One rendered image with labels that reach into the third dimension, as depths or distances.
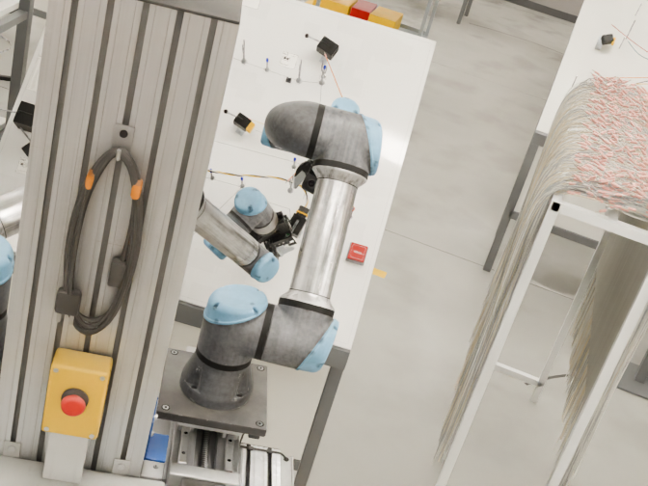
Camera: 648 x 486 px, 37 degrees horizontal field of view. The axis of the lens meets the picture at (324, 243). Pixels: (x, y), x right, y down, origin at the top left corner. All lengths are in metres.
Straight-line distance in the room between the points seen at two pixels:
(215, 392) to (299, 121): 0.57
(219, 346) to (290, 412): 1.13
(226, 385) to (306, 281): 0.26
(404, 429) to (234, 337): 2.27
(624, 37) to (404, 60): 2.59
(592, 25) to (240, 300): 4.05
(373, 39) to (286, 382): 1.11
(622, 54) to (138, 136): 4.47
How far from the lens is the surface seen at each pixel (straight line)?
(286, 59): 3.06
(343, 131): 1.96
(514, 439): 4.33
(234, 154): 2.95
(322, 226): 1.94
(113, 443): 1.66
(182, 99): 1.35
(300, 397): 2.99
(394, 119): 3.02
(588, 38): 5.64
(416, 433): 4.11
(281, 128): 1.98
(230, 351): 1.92
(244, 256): 2.30
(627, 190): 2.80
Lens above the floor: 2.37
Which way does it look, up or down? 26 degrees down
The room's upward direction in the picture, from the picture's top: 16 degrees clockwise
